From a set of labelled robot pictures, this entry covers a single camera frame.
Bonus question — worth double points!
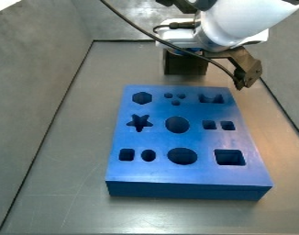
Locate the blue shape sorter block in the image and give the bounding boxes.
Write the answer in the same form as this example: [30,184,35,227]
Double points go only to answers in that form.
[106,84,274,201]

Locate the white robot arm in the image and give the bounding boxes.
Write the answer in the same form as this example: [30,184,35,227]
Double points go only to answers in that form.
[158,0,299,52]

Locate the dark curved cradle stand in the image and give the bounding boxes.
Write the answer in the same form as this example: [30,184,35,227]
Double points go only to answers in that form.
[163,50,209,75]

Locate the black cable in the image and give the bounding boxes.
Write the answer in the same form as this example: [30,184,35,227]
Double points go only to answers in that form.
[99,0,242,83]

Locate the blue cylinder peg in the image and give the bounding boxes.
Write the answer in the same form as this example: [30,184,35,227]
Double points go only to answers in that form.
[171,48,202,56]

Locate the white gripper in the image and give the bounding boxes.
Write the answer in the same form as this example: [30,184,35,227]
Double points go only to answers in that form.
[155,18,203,49]

